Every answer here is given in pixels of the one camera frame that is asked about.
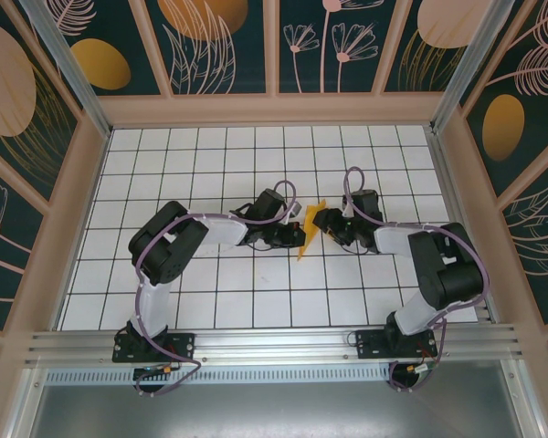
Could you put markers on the yellow paper sheet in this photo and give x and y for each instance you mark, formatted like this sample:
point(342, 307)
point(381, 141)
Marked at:
point(309, 223)

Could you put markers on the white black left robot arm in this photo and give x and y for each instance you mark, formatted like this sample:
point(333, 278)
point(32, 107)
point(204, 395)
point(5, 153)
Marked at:
point(164, 246)

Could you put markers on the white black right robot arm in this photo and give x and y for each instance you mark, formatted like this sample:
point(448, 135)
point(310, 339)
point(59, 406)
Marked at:
point(452, 274)

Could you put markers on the grey metal sheet panel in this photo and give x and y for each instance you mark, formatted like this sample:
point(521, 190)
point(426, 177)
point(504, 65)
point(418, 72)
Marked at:
point(274, 410)

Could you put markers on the small controller circuit board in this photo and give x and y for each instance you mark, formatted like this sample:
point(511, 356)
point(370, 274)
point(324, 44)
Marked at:
point(420, 367)
point(153, 370)

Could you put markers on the aluminium side rail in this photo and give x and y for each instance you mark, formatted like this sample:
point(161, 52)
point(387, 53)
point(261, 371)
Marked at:
point(446, 182)

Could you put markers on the aluminium mounting rail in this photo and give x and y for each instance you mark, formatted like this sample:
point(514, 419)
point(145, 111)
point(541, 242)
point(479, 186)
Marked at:
point(274, 340)

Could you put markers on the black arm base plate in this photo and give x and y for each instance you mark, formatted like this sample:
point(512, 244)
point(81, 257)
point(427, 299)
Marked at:
point(182, 347)
point(370, 344)

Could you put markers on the aluminium corner post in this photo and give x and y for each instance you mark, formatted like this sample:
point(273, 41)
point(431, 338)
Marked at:
point(475, 59)
point(68, 59)

